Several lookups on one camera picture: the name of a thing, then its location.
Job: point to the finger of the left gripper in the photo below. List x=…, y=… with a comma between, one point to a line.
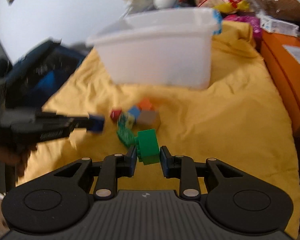
x=95, y=123

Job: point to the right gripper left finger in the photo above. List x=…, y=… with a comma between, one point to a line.
x=110, y=170

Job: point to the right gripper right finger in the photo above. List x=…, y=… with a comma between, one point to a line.
x=183, y=168

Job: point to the green building block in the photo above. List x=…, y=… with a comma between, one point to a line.
x=148, y=150

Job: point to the small red block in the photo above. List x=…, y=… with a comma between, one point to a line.
x=115, y=114

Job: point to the green flat base block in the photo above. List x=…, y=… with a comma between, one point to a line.
x=126, y=136

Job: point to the brown cube block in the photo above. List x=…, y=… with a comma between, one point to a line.
x=148, y=120

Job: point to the orange building block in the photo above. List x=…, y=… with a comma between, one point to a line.
x=145, y=105

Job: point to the yellow cloth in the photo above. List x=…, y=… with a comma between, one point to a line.
x=240, y=119

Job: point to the translucent white plastic bin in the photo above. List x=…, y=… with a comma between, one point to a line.
x=163, y=47

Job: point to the white ceramic bowl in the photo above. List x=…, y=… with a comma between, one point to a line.
x=163, y=4

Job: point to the magenta plastic bag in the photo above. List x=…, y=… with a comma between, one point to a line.
x=252, y=20

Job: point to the orange cardboard box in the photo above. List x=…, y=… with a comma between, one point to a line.
x=281, y=54

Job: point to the small white carton box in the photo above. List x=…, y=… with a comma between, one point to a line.
x=273, y=25

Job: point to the brown paper parcel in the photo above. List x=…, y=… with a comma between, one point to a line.
x=286, y=10

